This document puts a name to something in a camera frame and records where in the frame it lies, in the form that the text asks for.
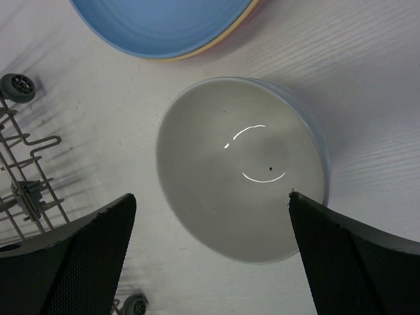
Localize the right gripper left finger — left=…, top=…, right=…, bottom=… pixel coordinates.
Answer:
left=1, top=194, right=137, bottom=314

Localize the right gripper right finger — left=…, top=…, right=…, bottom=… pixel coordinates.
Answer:
left=289, top=192, right=419, bottom=314

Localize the white bowl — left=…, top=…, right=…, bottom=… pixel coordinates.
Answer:
left=260, top=80, right=331, bottom=206
left=156, top=77, right=324, bottom=264

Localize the blue plate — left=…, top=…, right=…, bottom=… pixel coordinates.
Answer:
left=72, top=0, right=259, bottom=61

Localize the orange yellow plate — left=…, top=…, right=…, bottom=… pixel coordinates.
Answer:
left=153, top=0, right=268, bottom=62

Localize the grey wire dish rack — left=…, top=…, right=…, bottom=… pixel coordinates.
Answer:
left=1, top=73, right=148, bottom=314

